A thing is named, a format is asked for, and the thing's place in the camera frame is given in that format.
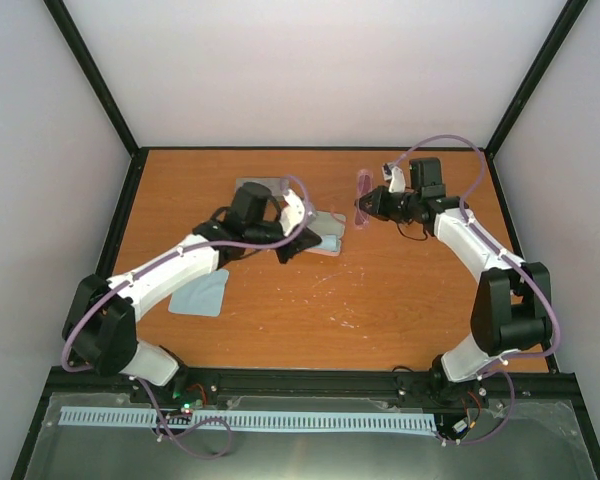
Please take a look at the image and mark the pink glasses case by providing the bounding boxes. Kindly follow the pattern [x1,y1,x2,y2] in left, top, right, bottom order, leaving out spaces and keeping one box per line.
[306,211,346,257]

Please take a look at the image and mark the blue cleaning cloth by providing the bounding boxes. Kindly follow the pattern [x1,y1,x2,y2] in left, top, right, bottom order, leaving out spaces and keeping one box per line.
[168,269,229,317]
[311,235,341,256]

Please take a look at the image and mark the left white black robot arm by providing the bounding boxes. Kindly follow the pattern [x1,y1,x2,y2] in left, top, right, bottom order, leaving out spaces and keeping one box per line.
[61,176,321,403]

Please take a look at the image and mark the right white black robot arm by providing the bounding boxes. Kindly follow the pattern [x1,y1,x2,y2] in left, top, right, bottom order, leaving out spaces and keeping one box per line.
[354,157,558,404]

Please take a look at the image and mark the grey glasses case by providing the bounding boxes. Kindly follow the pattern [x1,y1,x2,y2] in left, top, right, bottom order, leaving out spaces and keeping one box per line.
[235,177,289,201]

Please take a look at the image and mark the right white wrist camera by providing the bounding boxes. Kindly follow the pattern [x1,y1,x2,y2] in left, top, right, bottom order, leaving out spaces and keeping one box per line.
[382,163,406,193]

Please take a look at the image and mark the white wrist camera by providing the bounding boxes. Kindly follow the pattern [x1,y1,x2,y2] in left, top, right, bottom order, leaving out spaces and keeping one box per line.
[279,188,316,237]
[382,163,406,193]

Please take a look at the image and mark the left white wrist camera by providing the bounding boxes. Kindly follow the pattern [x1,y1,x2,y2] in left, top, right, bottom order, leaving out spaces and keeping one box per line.
[279,188,316,237]

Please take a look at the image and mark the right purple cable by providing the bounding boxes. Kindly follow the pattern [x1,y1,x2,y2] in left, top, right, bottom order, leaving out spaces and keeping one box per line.
[397,133,562,447]

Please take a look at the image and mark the black cage frame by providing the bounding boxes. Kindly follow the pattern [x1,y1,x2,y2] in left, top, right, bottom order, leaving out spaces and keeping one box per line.
[12,1,600,479]

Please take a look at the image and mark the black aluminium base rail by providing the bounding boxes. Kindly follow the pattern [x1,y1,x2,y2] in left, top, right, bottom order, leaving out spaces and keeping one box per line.
[42,367,583,410]

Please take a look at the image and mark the blue slotted cable duct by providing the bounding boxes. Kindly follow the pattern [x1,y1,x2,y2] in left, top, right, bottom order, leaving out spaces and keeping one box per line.
[57,406,436,436]

